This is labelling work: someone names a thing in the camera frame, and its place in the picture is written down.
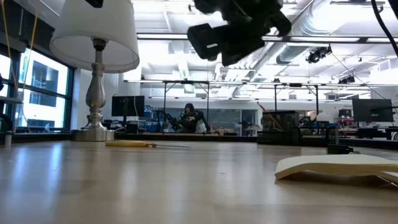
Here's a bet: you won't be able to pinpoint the orange pencil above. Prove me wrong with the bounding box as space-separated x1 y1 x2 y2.
257 101 284 131

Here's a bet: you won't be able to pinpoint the yellow sticky note pad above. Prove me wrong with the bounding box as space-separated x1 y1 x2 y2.
274 154 398 188

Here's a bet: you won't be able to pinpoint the yellow handled scissors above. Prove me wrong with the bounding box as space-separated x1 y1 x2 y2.
104 140 192 149

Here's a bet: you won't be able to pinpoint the black mesh desk organizer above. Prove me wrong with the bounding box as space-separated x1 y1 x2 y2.
257 110 340 146

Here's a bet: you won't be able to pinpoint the person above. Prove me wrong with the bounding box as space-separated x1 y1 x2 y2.
178 103 206 134

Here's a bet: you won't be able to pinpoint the white round globe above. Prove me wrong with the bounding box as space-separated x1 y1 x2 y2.
315 111 331 124

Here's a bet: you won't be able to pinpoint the blue storage bins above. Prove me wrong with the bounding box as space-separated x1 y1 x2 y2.
144 105 165 133

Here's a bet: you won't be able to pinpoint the wide black monitor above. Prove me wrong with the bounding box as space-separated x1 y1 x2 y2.
351 98 394 123

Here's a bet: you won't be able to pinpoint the black monitor on stand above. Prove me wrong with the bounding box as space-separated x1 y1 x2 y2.
111 95 146 118

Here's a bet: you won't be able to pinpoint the white shade silver table lamp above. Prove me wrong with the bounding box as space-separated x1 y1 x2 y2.
49 0 140 142

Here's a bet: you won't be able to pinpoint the black side desk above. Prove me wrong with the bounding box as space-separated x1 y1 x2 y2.
0 95 23 149

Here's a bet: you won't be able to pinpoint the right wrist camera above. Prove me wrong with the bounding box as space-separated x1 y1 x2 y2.
187 22 225 62

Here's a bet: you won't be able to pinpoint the black ceiling mounted camera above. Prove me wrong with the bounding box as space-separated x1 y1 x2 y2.
305 45 333 65

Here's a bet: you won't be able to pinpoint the black background rig frame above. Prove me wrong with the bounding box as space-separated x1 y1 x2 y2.
273 83 320 113
162 80 211 134

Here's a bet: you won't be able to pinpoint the black aluminium table frame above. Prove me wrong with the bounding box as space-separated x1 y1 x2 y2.
0 132 398 151

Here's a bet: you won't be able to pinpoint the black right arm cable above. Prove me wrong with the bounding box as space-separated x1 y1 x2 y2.
369 0 398 58

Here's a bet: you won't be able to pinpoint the yellow hanging cable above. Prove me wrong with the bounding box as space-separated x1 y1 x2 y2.
0 0 39 131

